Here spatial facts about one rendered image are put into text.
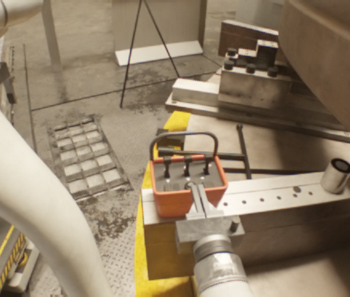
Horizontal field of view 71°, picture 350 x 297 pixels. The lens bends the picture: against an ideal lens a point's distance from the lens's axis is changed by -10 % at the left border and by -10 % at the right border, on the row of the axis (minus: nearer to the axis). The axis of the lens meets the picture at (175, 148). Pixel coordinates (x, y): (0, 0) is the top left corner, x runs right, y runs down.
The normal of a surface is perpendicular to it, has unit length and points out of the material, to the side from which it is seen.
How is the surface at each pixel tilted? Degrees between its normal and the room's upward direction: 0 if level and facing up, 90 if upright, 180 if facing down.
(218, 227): 0
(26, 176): 55
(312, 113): 71
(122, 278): 0
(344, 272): 0
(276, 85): 90
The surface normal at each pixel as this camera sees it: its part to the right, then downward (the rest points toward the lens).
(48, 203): 0.73, -0.04
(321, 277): 0.04, -0.77
